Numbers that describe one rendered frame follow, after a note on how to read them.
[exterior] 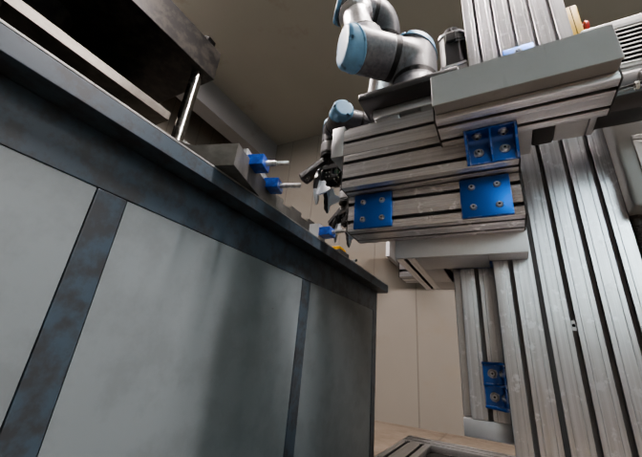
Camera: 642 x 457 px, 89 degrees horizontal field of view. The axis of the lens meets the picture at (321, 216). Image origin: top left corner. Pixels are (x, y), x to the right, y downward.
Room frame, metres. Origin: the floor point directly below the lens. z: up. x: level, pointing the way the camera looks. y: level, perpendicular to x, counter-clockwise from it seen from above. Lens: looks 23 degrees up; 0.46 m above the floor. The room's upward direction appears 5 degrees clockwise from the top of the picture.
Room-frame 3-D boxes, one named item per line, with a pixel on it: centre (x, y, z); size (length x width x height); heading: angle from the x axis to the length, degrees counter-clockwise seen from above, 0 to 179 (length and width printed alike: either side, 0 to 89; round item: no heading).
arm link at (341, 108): (0.92, -0.05, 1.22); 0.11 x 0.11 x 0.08; 10
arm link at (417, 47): (0.65, -0.21, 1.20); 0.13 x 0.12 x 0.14; 100
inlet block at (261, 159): (0.66, 0.15, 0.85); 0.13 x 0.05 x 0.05; 77
